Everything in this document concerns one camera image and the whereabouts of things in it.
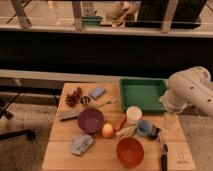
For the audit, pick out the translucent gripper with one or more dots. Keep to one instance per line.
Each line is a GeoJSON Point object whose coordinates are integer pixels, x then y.
{"type": "Point", "coordinates": [169, 120]}

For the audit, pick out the yellow-orange apple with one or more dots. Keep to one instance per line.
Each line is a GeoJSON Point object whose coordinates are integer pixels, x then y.
{"type": "Point", "coordinates": [107, 130]}

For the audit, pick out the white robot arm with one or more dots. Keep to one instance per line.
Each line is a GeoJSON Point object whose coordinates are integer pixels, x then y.
{"type": "Point", "coordinates": [190, 86]}

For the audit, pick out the green plastic tray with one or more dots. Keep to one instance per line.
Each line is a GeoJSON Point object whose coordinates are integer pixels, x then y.
{"type": "Point", "coordinates": [143, 93]}

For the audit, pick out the blue cup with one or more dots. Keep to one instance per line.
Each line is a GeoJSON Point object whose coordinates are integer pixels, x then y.
{"type": "Point", "coordinates": [143, 127]}

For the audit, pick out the white cup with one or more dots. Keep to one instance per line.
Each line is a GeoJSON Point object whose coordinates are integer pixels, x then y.
{"type": "Point", "coordinates": [133, 114]}

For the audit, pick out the orange carrot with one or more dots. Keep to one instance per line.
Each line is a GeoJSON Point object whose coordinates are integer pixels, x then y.
{"type": "Point", "coordinates": [120, 123]}

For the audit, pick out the orange bowl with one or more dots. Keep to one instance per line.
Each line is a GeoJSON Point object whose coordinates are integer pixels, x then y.
{"type": "Point", "coordinates": [129, 152]}

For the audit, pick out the blue sponge block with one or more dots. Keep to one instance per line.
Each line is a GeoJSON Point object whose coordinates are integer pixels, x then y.
{"type": "Point", "coordinates": [97, 92]}

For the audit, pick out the purple bowl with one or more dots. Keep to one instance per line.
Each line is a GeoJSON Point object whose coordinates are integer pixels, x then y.
{"type": "Point", "coordinates": [90, 120]}

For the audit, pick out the black round clip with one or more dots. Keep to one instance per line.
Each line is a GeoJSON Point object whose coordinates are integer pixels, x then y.
{"type": "Point", "coordinates": [85, 100]}

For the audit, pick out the blue crumpled cloth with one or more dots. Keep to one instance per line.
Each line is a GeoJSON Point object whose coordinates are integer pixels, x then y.
{"type": "Point", "coordinates": [80, 144]}

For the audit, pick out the grey brush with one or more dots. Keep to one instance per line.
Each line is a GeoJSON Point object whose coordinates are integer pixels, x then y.
{"type": "Point", "coordinates": [67, 116]}

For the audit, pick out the green background bin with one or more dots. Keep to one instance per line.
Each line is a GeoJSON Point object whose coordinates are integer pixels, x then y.
{"type": "Point", "coordinates": [92, 21]}

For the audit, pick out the black chair base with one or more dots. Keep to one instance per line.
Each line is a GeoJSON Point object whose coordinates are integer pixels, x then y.
{"type": "Point", "coordinates": [12, 132]}

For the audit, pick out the black-handled tool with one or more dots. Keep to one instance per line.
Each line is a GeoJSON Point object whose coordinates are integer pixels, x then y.
{"type": "Point", "coordinates": [164, 148]}

